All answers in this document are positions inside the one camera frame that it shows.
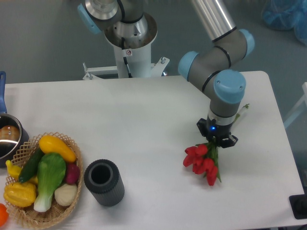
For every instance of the red radish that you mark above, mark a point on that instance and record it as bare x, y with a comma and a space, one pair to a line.
72, 173

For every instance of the red tulip bouquet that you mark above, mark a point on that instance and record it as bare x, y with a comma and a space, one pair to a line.
203, 159

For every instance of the black device at table edge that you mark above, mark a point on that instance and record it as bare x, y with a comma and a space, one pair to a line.
299, 206

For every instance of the yellow squash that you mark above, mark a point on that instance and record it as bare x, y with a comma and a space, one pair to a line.
52, 144

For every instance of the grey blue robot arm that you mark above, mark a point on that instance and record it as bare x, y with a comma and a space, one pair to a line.
210, 73

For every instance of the white garlic bulb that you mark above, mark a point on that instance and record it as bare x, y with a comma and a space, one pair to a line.
65, 194

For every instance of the orange bell pepper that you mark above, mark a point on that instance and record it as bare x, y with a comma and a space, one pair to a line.
3, 214

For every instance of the yellow bell pepper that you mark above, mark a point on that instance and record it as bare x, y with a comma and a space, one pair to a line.
20, 195

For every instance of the yellow gourd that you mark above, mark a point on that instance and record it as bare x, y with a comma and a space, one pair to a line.
14, 171

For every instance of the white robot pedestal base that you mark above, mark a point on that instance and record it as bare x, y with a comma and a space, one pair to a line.
132, 46

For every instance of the green cucumber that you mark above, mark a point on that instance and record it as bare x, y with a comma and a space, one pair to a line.
30, 168

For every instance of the green bok choy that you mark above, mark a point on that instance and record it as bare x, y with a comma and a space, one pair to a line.
50, 174

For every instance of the blue handled steel pot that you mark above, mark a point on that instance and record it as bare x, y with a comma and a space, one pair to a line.
12, 133

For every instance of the dark grey ribbed vase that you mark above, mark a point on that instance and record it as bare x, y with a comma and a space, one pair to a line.
102, 178

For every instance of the white frame at right edge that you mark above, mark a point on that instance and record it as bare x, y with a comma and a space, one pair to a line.
299, 107

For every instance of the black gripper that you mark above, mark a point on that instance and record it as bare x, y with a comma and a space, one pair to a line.
222, 133

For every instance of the woven wicker basket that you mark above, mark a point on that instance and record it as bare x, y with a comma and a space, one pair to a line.
27, 217

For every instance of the blue plastic bag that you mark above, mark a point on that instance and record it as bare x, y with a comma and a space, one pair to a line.
285, 15

